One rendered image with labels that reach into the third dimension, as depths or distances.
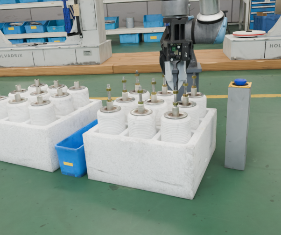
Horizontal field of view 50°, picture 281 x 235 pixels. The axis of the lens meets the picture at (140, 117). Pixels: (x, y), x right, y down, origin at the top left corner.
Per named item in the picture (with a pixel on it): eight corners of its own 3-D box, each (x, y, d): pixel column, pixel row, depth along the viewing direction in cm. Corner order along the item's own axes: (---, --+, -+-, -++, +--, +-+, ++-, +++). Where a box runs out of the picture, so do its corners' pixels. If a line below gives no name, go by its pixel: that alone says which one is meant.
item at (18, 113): (26, 135, 133) (18, 97, 127) (43, 138, 129) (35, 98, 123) (9, 144, 125) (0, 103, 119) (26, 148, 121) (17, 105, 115)
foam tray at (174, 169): (132, 137, 143) (130, 101, 137) (215, 148, 127) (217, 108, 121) (87, 179, 109) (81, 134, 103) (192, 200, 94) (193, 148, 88)
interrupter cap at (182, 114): (166, 111, 100) (166, 109, 100) (189, 113, 98) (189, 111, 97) (161, 119, 93) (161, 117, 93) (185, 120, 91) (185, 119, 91)
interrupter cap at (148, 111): (125, 114, 100) (125, 112, 100) (141, 107, 105) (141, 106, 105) (141, 118, 95) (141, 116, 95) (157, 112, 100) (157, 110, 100)
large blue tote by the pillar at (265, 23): (250, 37, 531) (252, 15, 518) (274, 36, 528) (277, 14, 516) (260, 40, 484) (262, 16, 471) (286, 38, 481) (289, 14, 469)
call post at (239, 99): (227, 159, 118) (231, 82, 107) (245, 162, 115) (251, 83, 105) (224, 168, 112) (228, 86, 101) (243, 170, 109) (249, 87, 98)
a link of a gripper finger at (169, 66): (166, 94, 88) (167, 62, 84) (163, 89, 93) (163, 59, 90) (177, 93, 88) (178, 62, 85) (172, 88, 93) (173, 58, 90)
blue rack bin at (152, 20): (145, 26, 582) (144, 15, 574) (165, 25, 577) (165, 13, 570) (142, 28, 535) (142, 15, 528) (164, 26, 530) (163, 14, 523)
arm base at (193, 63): (166, 63, 156) (166, 44, 152) (196, 62, 154) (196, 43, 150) (165, 69, 142) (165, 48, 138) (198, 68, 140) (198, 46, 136)
